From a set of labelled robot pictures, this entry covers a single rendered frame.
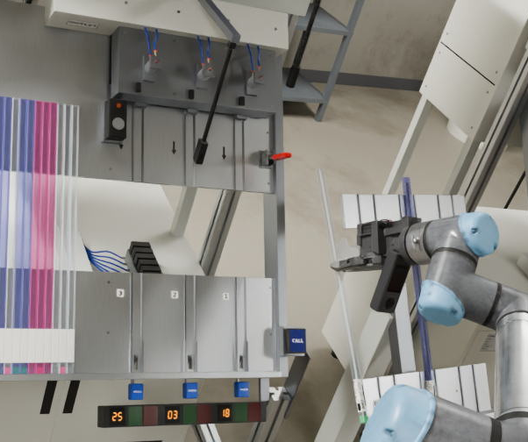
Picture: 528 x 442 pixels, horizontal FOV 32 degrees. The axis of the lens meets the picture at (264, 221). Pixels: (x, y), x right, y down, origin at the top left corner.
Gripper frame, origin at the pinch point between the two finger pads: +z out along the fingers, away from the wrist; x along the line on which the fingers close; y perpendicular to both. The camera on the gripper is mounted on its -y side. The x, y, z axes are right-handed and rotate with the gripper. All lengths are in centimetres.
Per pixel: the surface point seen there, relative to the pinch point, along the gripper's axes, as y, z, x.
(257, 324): -9.5, 18.8, 5.4
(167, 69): 39, 17, 28
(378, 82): 175, 262, -297
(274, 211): 14.2, 17.4, 1.4
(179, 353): -15.4, 22.6, 21.8
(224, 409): -26.1, 21.5, 12.0
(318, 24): 167, 203, -190
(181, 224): 20, 68, -9
